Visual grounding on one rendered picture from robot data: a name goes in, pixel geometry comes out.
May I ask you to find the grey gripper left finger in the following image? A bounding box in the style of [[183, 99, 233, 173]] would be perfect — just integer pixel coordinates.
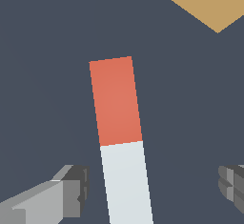
[[0, 164, 91, 224]]

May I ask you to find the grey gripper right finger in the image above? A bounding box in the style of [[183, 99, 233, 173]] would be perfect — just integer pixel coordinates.
[[217, 164, 244, 215]]

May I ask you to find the orange and white peg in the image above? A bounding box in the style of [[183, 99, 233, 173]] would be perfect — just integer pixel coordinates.
[[88, 55, 154, 224]]

